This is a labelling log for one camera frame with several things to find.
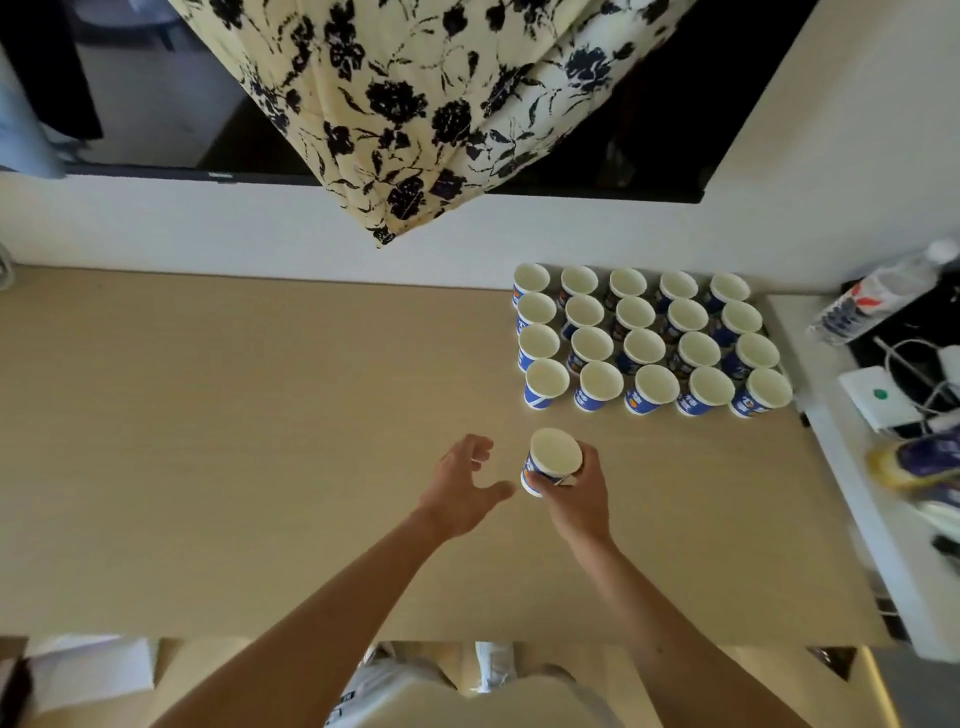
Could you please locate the person's left hand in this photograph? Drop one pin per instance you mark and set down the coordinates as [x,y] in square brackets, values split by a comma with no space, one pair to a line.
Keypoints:
[454,491]

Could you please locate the person's right hand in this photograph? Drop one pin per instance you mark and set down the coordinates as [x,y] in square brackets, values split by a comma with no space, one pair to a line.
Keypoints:
[581,510]

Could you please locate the person's left thumb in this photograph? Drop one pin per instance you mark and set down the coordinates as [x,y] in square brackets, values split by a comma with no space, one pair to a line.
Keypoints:
[495,493]

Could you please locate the person's right thumb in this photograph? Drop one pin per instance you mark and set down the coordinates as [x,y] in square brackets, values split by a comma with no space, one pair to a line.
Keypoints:
[538,481]

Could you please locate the single blue paper cup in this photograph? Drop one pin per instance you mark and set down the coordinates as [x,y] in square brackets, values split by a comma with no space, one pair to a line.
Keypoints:
[553,456]

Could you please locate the person's left forearm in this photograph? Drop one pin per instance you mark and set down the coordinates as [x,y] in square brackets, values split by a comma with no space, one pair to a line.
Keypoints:
[315,637]

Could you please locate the person's right forearm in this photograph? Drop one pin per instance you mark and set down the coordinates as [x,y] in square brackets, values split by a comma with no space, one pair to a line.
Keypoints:
[660,637]

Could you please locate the array of blue-white paper cups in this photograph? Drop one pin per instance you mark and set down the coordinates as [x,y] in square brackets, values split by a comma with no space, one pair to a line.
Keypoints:
[652,341]

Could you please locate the person's white shirt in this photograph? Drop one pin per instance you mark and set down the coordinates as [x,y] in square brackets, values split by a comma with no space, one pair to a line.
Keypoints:
[465,701]

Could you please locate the white side cabinet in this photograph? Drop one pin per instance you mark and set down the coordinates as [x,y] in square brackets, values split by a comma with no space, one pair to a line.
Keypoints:
[847,480]

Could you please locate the white box with green dot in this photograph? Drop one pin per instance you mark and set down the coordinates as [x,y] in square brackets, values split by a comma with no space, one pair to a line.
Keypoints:
[879,397]

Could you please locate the clear plastic water bottle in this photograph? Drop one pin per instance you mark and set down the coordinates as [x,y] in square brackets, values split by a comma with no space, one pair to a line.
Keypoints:
[874,296]

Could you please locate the cream black floral cloth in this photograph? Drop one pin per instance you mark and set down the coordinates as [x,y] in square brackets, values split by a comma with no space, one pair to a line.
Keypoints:
[420,97]

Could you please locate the black tray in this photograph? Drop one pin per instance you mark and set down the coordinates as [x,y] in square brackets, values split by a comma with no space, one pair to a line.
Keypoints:
[919,319]

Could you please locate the white paper sheet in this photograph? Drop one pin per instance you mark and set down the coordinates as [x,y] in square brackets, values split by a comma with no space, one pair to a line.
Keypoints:
[90,671]

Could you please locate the black television screen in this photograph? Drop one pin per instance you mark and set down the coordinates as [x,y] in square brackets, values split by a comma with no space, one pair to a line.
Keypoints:
[150,90]

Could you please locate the light blue garment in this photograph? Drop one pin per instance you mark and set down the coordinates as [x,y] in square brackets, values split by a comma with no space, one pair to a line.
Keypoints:
[26,127]

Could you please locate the black hanging garment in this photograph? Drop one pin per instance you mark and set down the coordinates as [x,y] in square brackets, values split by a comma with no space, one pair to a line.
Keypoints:
[45,60]

